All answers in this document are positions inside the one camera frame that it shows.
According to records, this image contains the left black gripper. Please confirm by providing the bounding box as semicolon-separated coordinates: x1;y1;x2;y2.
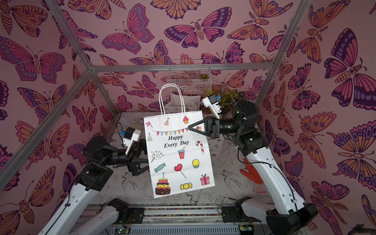
102;140;160;178

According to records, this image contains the white paper bag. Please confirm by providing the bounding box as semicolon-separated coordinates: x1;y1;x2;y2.
160;86;201;114
144;95;215;198
199;101;212;115

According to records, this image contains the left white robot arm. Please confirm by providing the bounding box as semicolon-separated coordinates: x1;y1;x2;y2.
40;137;149;235

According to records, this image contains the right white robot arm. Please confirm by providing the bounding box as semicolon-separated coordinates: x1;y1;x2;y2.
189;98;318;235

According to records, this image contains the green potted plant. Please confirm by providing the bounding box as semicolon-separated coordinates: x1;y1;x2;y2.
205;90;245;114

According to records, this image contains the small succulent in basket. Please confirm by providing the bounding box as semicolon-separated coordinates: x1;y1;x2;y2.
200;73;210;80

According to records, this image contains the red rubber glove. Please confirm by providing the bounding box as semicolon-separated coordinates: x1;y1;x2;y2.
240;158;266;193

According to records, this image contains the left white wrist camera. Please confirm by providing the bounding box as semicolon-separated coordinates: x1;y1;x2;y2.
120;127;142;155

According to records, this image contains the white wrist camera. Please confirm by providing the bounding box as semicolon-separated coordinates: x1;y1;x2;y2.
120;127;142;155
202;94;221;119

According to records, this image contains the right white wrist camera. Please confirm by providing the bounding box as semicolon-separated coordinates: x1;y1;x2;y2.
202;94;221;119

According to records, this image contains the white wire wall basket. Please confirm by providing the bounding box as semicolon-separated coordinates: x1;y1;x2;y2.
166;59;212;92

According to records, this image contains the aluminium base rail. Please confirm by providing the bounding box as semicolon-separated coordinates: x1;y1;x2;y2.
58;204;309;235

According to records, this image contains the aluminium frame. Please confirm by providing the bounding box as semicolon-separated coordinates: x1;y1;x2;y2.
1;1;310;189

